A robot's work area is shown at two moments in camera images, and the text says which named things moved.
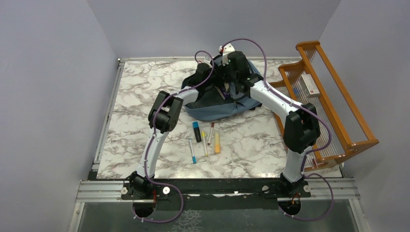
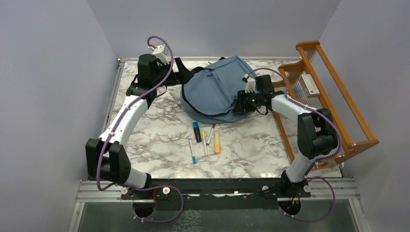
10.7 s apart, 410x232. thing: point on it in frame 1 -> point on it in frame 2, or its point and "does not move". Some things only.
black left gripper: x=219 y=80 -> x=181 y=77
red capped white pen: x=212 y=128 does not move
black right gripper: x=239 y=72 -> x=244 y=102
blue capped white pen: x=194 y=157 does not move
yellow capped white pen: x=203 y=136 does not move
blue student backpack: x=212 y=106 does not move
